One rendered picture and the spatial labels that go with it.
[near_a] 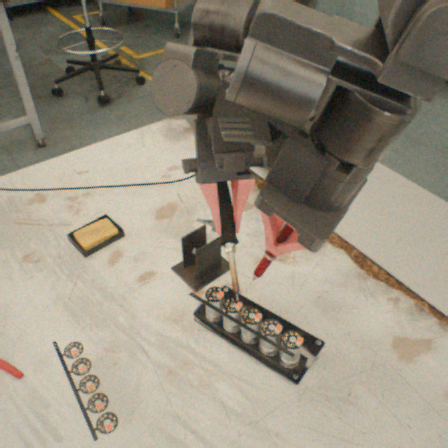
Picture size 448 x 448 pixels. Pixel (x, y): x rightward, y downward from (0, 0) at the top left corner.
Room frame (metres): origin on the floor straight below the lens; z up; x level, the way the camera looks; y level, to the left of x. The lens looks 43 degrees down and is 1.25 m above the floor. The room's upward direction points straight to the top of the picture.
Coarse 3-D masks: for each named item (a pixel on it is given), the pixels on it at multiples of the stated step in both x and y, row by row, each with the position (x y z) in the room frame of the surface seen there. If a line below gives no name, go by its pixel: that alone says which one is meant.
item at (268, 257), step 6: (282, 228) 0.32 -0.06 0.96; (288, 228) 0.31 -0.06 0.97; (282, 234) 0.31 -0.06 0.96; (288, 234) 0.31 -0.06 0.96; (276, 240) 0.32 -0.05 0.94; (282, 240) 0.31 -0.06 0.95; (264, 252) 0.32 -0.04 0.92; (270, 252) 0.32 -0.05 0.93; (264, 258) 0.32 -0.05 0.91; (270, 258) 0.32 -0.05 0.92; (276, 258) 0.32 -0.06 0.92; (258, 264) 0.33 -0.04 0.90; (264, 264) 0.32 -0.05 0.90; (258, 270) 0.33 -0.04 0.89; (264, 270) 0.32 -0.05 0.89; (258, 276) 0.33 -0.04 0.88
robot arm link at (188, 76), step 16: (176, 48) 0.45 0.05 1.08; (192, 48) 0.45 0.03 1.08; (160, 64) 0.45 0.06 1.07; (176, 64) 0.45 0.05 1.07; (192, 64) 0.44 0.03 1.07; (208, 64) 0.47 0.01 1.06; (160, 80) 0.45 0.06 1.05; (176, 80) 0.44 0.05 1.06; (192, 80) 0.43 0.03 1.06; (208, 80) 0.45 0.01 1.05; (160, 96) 0.44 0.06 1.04; (176, 96) 0.43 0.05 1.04; (192, 96) 0.42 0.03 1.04; (208, 96) 0.44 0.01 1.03; (176, 112) 0.42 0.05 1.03; (192, 112) 0.43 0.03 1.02
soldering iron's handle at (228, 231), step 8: (224, 184) 0.48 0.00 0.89; (224, 192) 0.47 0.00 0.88; (224, 200) 0.46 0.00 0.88; (224, 208) 0.45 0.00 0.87; (232, 208) 0.45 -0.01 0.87; (224, 216) 0.44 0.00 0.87; (232, 216) 0.44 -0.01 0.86; (224, 224) 0.43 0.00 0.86; (232, 224) 0.43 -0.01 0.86; (224, 232) 0.42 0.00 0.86; (232, 232) 0.42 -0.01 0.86; (224, 240) 0.41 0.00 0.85; (232, 240) 0.41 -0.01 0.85
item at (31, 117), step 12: (0, 0) 1.94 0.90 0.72; (0, 12) 1.97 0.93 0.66; (0, 24) 1.96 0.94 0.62; (12, 36) 1.98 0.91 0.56; (12, 48) 1.97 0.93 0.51; (12, 60) 1.96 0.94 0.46; (24, 84) 1.97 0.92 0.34; (24, 96) 1.96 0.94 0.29; (12, 120) 1.94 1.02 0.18; (24, 120) 1.95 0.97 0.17; (36, 120) 1.98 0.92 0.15; (36, 132) 1.97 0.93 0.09
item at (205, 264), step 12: (204, 228) 0.48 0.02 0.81; (192, 240) 0.46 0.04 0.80; (204, 240) 0.48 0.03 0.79; (216, 240) 0.45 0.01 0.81; (192, 252) 0.46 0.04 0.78; (204, 252) 0.43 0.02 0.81; (216, 252) 0.45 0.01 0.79; (180, 264) 0.46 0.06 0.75; (192, 264) 0.46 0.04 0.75; (204, 264) 0.43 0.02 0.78; (216, 264) 0.45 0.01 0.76; (228, 264) 0.46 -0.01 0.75; (180, 276) 0.43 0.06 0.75; (192, 276) 0.43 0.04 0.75; (204, 276) 0.43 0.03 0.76; (216, 276) 0.43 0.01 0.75; (192, 288) 0.41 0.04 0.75
